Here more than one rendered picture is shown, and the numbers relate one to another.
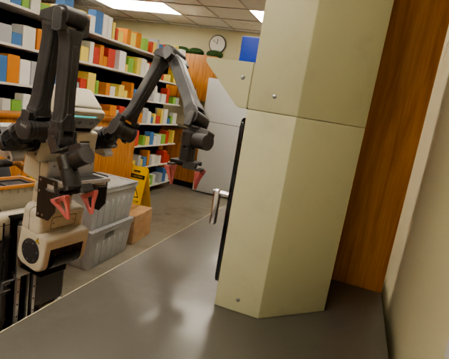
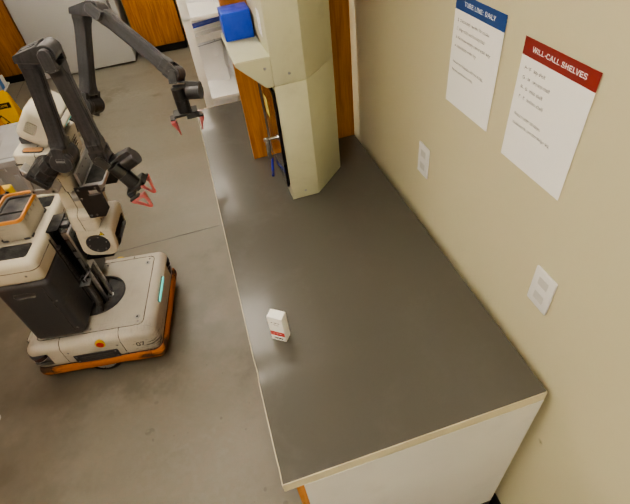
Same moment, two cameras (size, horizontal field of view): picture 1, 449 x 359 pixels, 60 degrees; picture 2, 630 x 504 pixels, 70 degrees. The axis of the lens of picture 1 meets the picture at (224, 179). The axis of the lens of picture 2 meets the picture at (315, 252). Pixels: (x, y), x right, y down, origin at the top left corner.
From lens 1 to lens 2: 99 cm
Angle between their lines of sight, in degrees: 42
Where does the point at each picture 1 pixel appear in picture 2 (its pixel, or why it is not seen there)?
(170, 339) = (299, 228)
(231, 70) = (255, 67)
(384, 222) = (344, 93)
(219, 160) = (53, 26)
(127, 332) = (279, 239)
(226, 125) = not seen: outside the picture
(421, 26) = not seen: outside the picture
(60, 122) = (98, 144)
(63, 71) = (75, 103)
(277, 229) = (314, 144)
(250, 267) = (306, 171)
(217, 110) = not seen: outside the picture
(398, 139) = (337, 36)
